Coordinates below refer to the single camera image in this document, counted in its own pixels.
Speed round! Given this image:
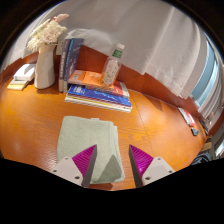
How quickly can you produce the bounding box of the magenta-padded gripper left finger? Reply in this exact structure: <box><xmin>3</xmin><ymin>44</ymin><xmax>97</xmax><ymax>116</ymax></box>
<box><xmin>50</xmin><ymin>143</ymin><xmax>98</xmax><ymax>188</ymax></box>

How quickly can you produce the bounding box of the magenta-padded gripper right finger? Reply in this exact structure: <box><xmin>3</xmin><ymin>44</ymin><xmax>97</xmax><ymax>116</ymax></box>
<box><xmin>128</xmin><ymin>144</ymin><xmax>176</xmax><ymax>188</ymax></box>

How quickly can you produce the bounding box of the pale green towel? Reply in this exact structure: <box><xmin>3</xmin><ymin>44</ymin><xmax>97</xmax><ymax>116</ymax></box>
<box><xmin>56</xmin><ymin>115</ymin><xmax>126</xmax><ymax>185</ymax></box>

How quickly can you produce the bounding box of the dark bag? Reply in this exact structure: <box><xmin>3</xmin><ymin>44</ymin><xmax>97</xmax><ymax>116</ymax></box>
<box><xmin>192</xmin><ymin>151</ymin><xmax>212</xmax><ymax>167</ymax></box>

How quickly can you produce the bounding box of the red flat booklet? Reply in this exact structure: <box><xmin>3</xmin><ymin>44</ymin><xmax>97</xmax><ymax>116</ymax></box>
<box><xmin>178</xmin><ymin>107</ymin><xmax>196</xmax><ymax>128</ymax></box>

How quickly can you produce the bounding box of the white thin lying book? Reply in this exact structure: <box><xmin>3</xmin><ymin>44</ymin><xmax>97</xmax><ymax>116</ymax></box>
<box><xmin>64</xmin><ymin>94</ymin><xmax>133</xmax><ymax>114</ymax></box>

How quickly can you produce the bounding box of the blue lying book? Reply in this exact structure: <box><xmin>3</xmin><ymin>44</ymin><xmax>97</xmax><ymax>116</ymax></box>
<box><xmin>66</xmin><ymin>84</ymin><xmax>133</xmax><ymax>108</ymax></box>

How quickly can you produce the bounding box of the orange lying book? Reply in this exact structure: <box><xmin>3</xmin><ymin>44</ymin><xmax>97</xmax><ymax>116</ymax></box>
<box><xmin>67</xmin><ymin>69</ymin><xmax>130</xmax><ymax>98</ymax></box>

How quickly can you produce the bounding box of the window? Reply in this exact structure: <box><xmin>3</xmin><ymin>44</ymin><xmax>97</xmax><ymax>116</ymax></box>
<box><xmin>191</xmin><ymin>39</ymin><xmax>221</xmax><ymax>108</ymax></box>

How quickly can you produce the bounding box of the white ceramic vase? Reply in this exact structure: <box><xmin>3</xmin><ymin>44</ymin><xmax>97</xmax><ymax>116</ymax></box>
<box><xmin>33</xmin><ymin>43</ymin><xmax>57</xmax><ymax>90</ymax></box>

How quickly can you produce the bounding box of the clear plastic bottle green label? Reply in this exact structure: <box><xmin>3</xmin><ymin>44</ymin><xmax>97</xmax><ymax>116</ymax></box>
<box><xmin>100</xmin><ymin>43</ymin><xmax>126</xmax><ymax>88</ymax></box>

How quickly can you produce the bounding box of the blue standing book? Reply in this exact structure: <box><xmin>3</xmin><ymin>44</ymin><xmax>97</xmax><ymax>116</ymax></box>
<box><xmin>62</xmin><ymin>37</ymin><xmax>85</xmax><ymax>94</ymax></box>

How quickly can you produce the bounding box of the white curtain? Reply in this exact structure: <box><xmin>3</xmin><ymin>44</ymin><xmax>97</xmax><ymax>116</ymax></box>
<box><xmin>6</xmin><ymin>0</ymin><xmax>224</xmax><ymax>118</ymax></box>

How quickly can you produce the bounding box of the white flower bouquet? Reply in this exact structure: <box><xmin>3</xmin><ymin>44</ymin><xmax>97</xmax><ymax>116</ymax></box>
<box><xmin>26</xmin><ymin>13</ymin><xmax>70</xmax><ymax>53</ymax></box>

